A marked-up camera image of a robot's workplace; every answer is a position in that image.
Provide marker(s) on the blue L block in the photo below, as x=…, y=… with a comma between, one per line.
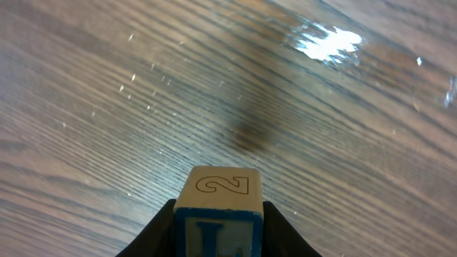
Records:
x=219, y=212

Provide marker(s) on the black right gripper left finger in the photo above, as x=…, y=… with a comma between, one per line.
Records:
x=157, y=239

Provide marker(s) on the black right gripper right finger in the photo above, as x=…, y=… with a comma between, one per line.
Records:
x=280, y=238

